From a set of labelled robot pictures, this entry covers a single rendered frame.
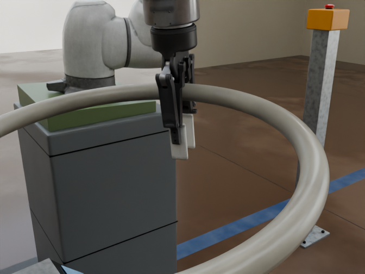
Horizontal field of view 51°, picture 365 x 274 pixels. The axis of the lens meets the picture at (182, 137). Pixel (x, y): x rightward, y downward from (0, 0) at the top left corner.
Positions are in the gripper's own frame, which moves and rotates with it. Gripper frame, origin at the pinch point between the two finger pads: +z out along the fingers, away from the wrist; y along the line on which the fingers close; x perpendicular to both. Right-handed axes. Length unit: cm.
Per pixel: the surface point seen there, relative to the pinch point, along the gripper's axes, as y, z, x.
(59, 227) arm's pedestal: -9, 37, -43
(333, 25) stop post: -109, 2, 27
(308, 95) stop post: -110, 33, 19
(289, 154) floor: -205, 116, 7
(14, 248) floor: -46, 92, -108
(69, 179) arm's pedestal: -14.2, 23.7, -39.6
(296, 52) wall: -716, 172, -22
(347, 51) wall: -669, 157, 68
